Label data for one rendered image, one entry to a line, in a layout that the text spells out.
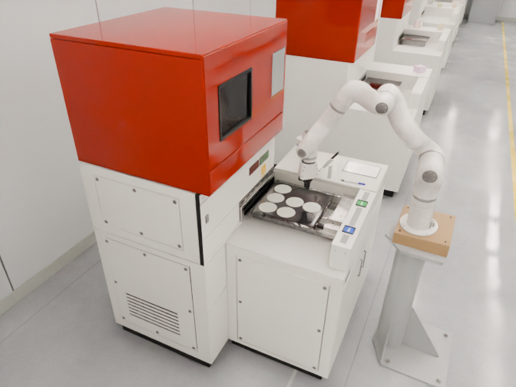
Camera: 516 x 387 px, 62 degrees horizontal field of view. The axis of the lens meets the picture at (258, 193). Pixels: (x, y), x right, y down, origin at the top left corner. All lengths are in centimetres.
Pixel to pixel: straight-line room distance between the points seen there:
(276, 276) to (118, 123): 105
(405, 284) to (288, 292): 68
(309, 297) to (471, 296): 156
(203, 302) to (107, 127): 98
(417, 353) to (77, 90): 237
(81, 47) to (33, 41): 111
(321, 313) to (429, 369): 89
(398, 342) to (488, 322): 71
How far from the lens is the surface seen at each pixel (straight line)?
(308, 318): 230
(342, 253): 203
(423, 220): 230
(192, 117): 170
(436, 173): 208
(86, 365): 289
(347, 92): 204
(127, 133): 195
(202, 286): 219
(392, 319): 273
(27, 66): 303
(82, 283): 339
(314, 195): 247
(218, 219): 207
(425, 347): 293
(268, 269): 219
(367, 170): 266
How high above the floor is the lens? 220
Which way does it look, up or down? 32 degrees down
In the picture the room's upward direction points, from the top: 1 degrees clockwise
